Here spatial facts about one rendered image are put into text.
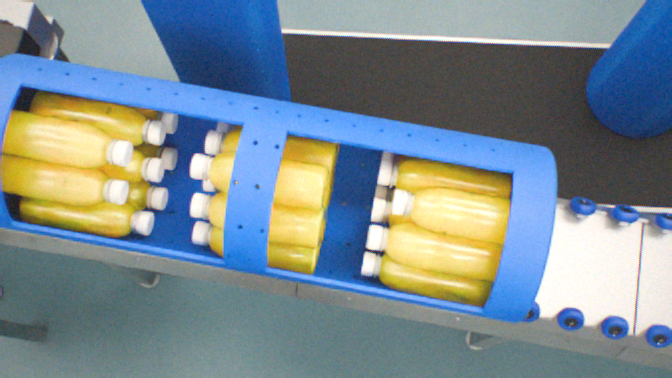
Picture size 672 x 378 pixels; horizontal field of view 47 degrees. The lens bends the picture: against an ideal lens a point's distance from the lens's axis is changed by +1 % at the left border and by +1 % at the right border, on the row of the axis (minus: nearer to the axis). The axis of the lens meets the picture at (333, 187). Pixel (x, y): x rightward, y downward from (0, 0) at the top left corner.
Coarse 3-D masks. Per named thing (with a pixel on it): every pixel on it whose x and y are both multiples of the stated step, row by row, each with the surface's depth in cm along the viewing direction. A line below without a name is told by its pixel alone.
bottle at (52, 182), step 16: (0, 160) 122; (16, 160) 122; (32, 160) 123; (0, 176) 122; (16, 176) 122; (32, 176) 122; (48, 176) 121; (64, 176) 121; (80, 176) 122; (96, 176) 122; (16, 192) 123; (32, 192) 123; (48, 192) 122; (64, 192) 122; (80, 192) 122; (96, 192) 122
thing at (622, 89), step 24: (648, 0) 190; (648, 24) 186; (624, 48) 201; (648, 48) 189; (600, 72) 219; (624, 72) 204; (648, 72) 194; (600, 96) 221; (624, 96) 210; (648, 96) 202; (600, 120) 228; (624, 120) 219; (648, 120) 213
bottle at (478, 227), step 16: (416, 192) 118; (432, 192) 116; (448, 192) 116; (464, 192) 117; (416, 208) 116; (432, 208) 115; (448, 208) 115; (464, 208) 115; (480, 208) 115; (496, 208) 115; (416, 224) 118; (432, 224) 116; (448, 224) 115; (464, 224) 115; (480, 224) 115; (496, 224) 115; (480, 240) 117; (496, 240) 116
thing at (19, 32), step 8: (0, 24) 144; (8, 24) 145; (0, 32) 143; (8, 32) 143; (16, 32) 143; (24, 32) 144; (0, 40) 143; (8, 40) 143; (16, 40) 143; (24, 40) 144; (32, 40) 148; (0, 48) 143; (8, 48) 143; (16, 48) 143; (24, 48) 145; (32, 48) 148; (40, 48) 151; (0, 56) 142
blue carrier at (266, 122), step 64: (0, 64) 120; (64, 64) 123; (0, 128) 114; (192, 128) 138; (256, 128) 115; (320, 128) 116; (384, 128) 118; (0, 192) 117; (192, 192) 140; (256, 192) 112; (512, 192) 112; (192, 256) 121; (256, 256) 117; (320, 256) 135; (512, 256) 111; (512, 320) 120
